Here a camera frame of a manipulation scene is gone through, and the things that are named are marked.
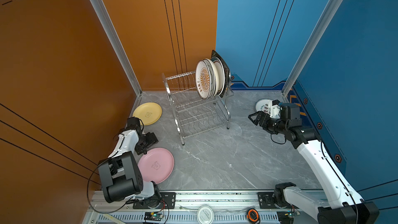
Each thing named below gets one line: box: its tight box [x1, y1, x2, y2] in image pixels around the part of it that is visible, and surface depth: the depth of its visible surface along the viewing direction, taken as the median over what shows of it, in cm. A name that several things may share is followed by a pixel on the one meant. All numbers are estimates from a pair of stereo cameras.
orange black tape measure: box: [246, 208, 261, 224], surface depth 68 cm
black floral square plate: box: [210, 50, 231, 98], surface depth 72 cm
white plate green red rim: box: [211, 57, 226, 96], surface depth 73 cm
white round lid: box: [196, 205, 215, 224], surface depth 66 cm
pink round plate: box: [137, 147, 175, 185], surface depth 87 cm
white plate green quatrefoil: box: [203, 58, 217, 99], surface depth 70 cm
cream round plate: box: [208, 58, 219, 98], surface depth 72 cm
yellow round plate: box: [132, 102, 163, 126], surface depth 110 cm
